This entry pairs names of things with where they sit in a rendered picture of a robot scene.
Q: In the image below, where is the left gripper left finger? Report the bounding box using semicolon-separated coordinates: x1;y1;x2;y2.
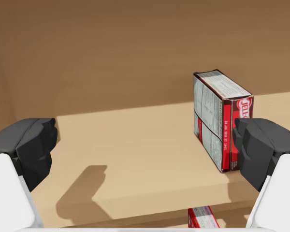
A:
0;117;58;229

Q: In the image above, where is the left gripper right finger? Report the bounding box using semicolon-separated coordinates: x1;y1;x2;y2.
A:
232;117;290;229

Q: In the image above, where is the red and white carton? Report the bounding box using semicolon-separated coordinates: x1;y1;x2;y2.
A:
188;205;221;229
193;69;254;174

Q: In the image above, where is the pale wooden shelf unit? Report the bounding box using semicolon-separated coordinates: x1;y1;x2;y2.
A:
0;0;290;229

